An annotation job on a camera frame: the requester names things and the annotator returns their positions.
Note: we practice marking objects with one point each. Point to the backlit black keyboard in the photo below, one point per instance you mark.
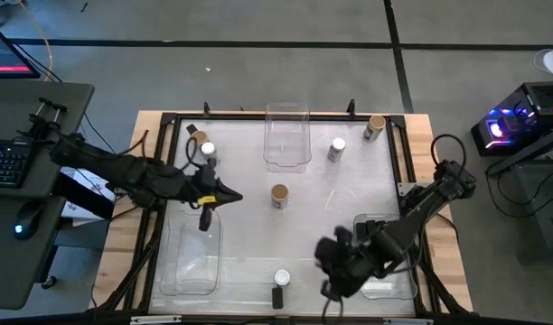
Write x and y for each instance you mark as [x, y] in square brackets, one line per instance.
[7, 162]

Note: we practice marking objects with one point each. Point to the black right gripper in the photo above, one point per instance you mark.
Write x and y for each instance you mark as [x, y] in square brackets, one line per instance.
[344, 264]

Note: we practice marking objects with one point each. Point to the black upright frame post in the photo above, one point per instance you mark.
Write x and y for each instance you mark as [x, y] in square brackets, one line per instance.
[351, 107]
[206, 109]

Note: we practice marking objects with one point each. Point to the black metal clamp bracket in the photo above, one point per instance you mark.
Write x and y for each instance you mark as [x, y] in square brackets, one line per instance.
[41, 113]

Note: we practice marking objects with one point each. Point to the dark gray desk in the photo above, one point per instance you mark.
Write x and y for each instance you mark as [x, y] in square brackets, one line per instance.
[14, 262]

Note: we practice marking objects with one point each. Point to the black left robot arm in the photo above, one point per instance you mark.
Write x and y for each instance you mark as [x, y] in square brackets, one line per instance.
[123, 169]

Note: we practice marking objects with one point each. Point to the computer monitor with red bar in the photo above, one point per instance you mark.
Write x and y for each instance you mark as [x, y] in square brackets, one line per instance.
[5, 58]

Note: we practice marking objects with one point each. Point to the black computer mouse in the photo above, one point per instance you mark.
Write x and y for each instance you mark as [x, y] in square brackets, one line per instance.
[28, 221]

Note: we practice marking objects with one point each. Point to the gray metal equipment cart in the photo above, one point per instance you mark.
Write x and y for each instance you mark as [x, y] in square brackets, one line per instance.
[547, 207]

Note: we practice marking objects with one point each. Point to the dark green spice tin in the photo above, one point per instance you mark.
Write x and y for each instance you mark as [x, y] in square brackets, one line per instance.
[363, 231]
[277, 298]
[377, 224]
[191, 129]

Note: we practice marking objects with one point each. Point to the black computer case RGB lights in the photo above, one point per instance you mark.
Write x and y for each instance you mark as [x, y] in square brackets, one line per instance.
[529, 113]

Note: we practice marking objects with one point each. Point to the clear plastic bin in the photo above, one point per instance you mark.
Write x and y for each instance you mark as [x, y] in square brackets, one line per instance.
[287, 135]
[389, 289]
[190, 262]

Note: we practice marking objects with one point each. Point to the black caster wheel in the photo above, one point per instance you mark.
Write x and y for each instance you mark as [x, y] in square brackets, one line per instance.
[48, 282]

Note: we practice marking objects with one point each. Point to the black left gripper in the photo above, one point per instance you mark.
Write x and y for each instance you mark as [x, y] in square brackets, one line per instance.
[203, 185]

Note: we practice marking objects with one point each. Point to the gold lid spice jar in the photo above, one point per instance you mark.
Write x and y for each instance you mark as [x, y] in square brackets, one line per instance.
[377, 123]
[279, 193]
[199, 136]

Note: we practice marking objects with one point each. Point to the black aluminium table frame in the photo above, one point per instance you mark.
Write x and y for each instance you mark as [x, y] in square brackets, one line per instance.
[222, 117]

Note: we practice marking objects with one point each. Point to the white lid seasoning jar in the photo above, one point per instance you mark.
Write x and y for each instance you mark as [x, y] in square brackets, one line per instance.
[282, 277]
[338, 144]
[208, 148]

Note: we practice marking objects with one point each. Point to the silver metal bracket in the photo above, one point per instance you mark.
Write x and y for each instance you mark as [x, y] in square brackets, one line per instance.
[154, 319]
[407, 321]
[405, 188]

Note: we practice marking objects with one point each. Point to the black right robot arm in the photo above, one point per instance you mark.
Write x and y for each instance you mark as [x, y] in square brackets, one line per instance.
[416, 212]

